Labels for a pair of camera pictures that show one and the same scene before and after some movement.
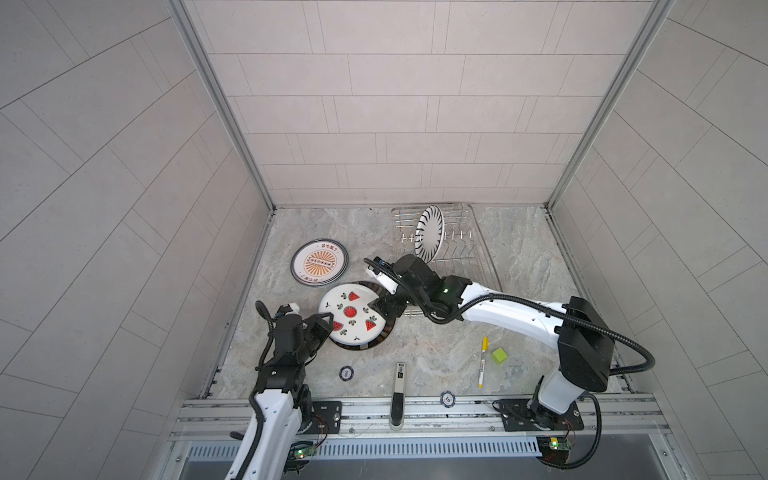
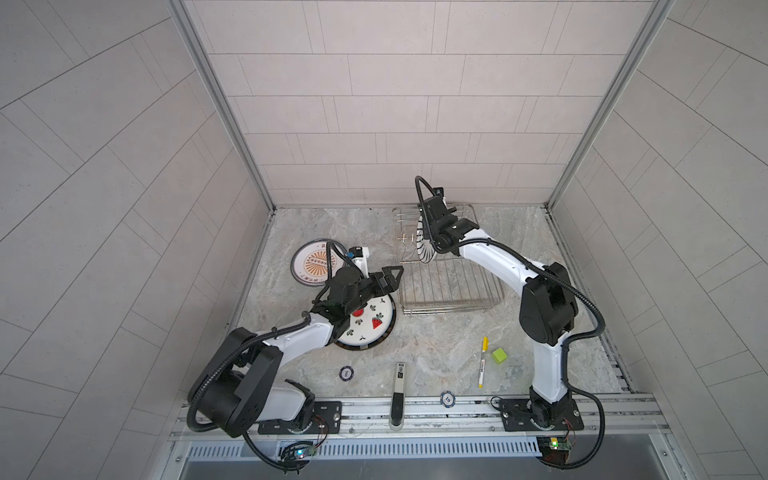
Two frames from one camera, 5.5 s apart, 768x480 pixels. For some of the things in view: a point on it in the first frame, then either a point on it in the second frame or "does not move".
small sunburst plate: [319, 262] does not move
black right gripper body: [403, 296] → [430, 230]
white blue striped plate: [429, 233] does not move
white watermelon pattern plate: [355, 322] does not move
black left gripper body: [311, 338] → [363, 292]
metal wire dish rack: [464, 251] does not move
